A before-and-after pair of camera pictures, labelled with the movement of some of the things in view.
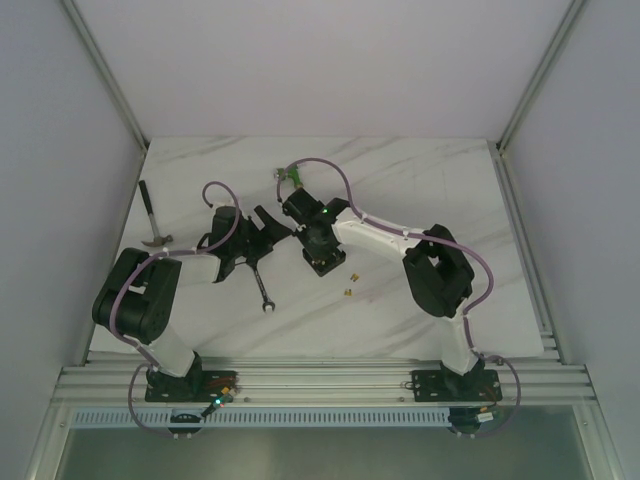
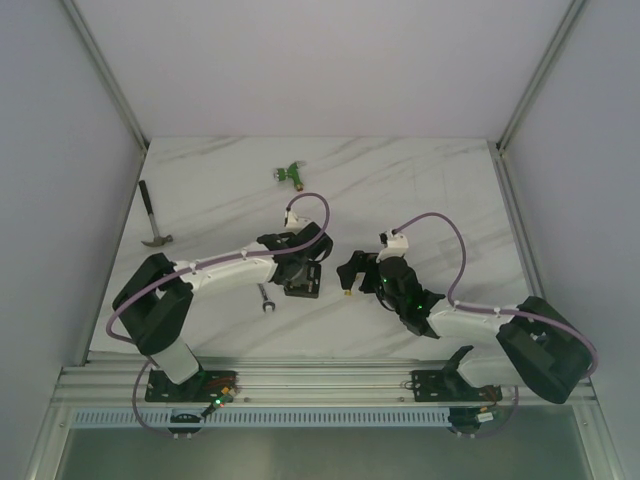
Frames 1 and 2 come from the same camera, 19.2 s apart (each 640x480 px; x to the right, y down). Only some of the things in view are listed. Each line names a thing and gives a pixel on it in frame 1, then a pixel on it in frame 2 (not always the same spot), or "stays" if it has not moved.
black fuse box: (322, 264) to (305, 283)
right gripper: (300, 234) to (348, 271)
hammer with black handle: (158, 239) stays
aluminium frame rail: (528, 377) stays
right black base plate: (444, 386) stays
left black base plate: (198, 385) stays
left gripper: (255, 239) to (304, 280)
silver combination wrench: (267, 303) stays
